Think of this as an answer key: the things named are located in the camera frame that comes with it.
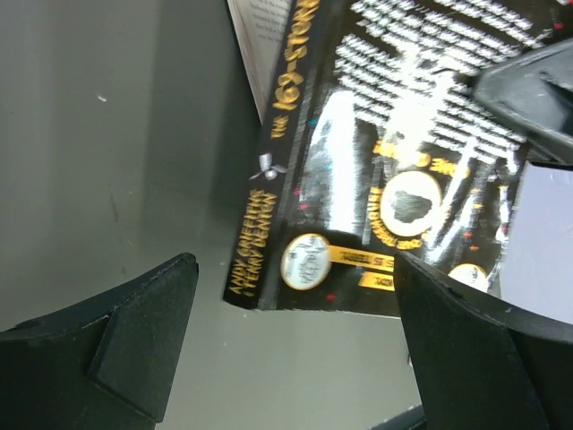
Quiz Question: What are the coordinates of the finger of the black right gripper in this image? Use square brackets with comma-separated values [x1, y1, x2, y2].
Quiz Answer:
[473, 39, 572, 157]

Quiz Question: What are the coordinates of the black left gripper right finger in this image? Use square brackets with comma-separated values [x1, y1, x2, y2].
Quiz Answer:
[394, 253, 572, 429]

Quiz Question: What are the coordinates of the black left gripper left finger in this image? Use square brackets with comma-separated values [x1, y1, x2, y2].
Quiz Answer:
[1, 253, 199, 429]

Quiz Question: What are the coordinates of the black Storey Treehouse book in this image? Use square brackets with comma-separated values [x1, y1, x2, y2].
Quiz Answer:
[222, 1, 572, 317]

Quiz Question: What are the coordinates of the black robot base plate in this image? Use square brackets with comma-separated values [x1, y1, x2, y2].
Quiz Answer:
[370, 404, 427, 430]

